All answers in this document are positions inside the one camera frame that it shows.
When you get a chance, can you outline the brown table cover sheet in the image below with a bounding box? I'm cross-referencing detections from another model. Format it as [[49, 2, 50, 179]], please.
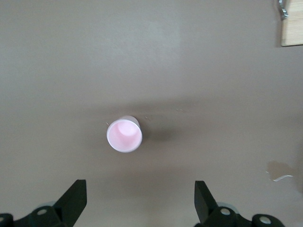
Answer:
[[0, 0, 303, 227]]

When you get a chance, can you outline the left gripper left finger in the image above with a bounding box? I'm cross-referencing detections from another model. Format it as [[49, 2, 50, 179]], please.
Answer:
[[0, 179, 88, 227]]

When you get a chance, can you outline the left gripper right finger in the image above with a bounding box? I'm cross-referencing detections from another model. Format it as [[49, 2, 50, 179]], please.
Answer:
[[194, 181, 285, 227]]

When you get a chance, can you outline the metal cutting board handle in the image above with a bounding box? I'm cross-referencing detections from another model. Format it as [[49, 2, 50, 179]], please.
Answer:
[[278, 0, 289, 18]]

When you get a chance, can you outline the wooden cutting board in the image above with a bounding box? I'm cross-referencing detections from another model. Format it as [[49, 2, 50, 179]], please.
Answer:
[[280, 0, 303, 47]]

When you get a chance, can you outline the pink cup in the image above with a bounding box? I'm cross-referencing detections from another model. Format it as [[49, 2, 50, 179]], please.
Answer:
[[106, 115, 143, 154]]

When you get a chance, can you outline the brown liquid puddle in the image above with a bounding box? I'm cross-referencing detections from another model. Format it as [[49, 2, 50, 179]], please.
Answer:
[[266, 160, 294, 182]]

